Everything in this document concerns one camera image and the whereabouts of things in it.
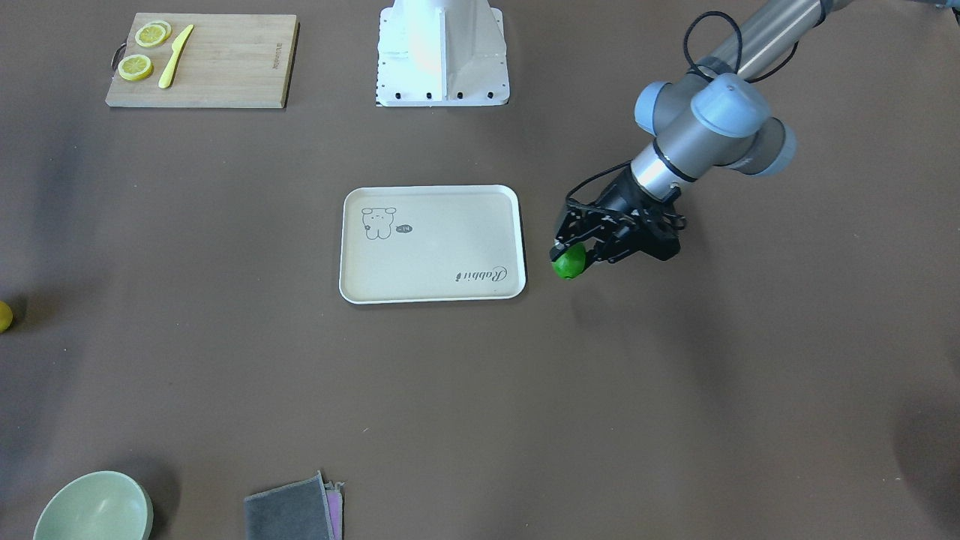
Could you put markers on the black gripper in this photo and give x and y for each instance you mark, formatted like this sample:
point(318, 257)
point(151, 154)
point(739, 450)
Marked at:
point(619, 196)

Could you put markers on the green lime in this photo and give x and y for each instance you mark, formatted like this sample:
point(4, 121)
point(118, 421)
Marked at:
point(571, 263)

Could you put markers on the yellow lemon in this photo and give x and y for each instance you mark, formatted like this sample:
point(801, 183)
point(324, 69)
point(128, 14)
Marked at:
point(6, 317)

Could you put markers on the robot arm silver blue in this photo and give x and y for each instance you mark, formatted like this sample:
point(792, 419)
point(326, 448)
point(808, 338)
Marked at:
point(713, 117)

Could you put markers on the cream rabbit tray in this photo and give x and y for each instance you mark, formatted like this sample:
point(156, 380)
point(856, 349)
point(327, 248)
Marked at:
point(431, 244)

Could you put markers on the grey folded cloth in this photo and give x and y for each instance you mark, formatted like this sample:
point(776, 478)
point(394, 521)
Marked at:
point(309, 509)

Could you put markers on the wooden cutting board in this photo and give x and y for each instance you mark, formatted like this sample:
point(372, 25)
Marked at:
point(229, 60)

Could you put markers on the yellow plastic knife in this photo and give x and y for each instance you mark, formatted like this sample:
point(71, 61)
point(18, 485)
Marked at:
point(169, 72)

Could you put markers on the lemon slice far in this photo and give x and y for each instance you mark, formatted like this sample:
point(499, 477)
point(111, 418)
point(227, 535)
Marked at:
point(153, 34)

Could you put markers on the lemon slice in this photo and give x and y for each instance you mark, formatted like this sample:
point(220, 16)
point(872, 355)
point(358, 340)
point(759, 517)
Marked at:
point(153, 34)
point(136, 67)

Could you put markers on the lemon slice near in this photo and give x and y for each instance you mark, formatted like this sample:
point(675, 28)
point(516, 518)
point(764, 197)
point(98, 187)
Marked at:
point(136, 67)

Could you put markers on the green bowl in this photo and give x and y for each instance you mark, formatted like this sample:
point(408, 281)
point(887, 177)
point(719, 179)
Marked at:
point(100, 505)

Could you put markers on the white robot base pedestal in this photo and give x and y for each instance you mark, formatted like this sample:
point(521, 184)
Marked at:
point(442, 54)

